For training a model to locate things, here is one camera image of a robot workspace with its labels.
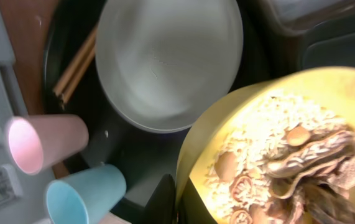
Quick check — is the white round plate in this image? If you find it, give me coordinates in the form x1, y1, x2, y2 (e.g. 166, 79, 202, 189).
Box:
96, 0, 244, 133

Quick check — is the clear plastic waste bin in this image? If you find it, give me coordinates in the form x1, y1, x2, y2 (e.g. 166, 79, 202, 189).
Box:
255, 0, 355, 36

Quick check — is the food scraps and rice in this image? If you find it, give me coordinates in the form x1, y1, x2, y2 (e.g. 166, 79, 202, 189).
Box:
205, 90, 355, 223

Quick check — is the yellow plastic bowl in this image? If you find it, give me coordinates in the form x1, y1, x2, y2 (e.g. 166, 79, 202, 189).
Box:
175, 66, 355, 224

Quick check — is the pink plastic cup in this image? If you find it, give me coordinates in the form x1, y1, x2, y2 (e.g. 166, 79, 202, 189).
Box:
4, 114, 89, 175

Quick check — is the light blue plastic cup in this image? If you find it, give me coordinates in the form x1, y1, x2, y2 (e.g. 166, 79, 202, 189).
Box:
45, 164, 127, 224

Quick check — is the round black tray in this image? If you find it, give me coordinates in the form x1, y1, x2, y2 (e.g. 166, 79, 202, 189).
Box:
42, 0, 277, 224

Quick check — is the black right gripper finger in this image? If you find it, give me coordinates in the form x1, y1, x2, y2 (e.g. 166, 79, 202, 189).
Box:
141, 174, 176, 224

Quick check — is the wooden chopstick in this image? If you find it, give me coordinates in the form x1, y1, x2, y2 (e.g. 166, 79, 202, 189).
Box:
60, 47, 95, 110
53, 25, 98, 97

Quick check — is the black rectangular waste bin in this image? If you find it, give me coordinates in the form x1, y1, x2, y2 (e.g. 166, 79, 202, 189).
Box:
297, 14, 355, 70

